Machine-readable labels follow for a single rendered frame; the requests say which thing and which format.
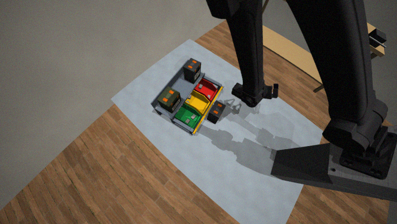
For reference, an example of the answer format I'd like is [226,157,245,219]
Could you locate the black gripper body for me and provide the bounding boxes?
[261,85,278,99]

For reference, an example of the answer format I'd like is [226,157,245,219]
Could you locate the dark grey shelf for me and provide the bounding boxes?
[151,60,224,135]

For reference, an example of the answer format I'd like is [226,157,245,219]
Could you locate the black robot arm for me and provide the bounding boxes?
[206,0,397,180]

